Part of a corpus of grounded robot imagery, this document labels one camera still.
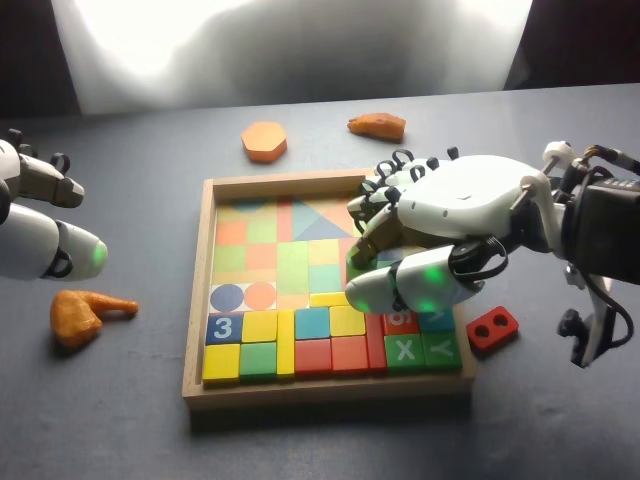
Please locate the red block with two holes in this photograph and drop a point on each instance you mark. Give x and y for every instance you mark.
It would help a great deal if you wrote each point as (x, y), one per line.
(492, 330)

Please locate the grey table cloth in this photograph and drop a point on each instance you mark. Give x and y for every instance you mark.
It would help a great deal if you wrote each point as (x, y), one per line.
(100, 400)

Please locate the toy chicken drumstick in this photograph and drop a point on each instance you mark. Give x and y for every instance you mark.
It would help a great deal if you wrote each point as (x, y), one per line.
(75, 317)

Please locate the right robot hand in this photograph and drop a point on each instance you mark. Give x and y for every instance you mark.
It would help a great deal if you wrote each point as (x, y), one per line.
(465, 200)

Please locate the white backdrop screen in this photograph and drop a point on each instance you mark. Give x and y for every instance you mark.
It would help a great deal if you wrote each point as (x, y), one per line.
(150, 40)

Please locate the wooden puzzle tray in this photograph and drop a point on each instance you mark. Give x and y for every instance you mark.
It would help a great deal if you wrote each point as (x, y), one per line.
(197, 300)

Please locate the black backdrop curtain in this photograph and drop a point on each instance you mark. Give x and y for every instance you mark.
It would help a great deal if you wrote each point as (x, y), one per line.
(590, 35)
(25, 50)

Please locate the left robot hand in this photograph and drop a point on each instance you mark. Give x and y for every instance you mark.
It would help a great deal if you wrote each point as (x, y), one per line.
(35, 245)

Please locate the orange hexagonal toy slice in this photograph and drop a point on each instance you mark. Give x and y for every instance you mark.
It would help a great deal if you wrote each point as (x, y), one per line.
(264, 140)

